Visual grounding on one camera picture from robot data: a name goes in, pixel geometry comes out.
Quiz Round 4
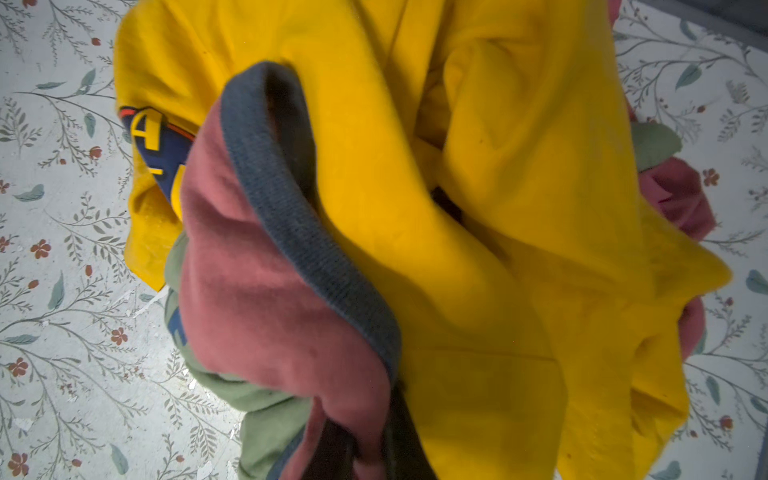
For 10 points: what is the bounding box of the maroon printed t-shirt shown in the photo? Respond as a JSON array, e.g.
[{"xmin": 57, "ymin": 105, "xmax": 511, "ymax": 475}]
[{"xmin": 179, "ymin": 62, "xmax": 401, "ymax": 479}]

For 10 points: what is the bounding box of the yellow printed t-shirt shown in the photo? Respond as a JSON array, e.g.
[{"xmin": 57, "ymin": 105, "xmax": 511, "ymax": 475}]
[{"xmin": 114, "ymin": 1, "xmax": 730, "ymax": 479}]

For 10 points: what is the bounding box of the olive green cloth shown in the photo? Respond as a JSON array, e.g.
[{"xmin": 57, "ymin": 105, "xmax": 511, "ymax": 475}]
[{"xmin": 164, "ymin": 233, "xmax": 312, "ymax": 479}]

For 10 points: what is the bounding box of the dark pink cloth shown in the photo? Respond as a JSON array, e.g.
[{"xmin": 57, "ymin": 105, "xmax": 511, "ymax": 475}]
[{"xmin": 605, "ymin": 0, "xmax": 718, "ymax": 361}]

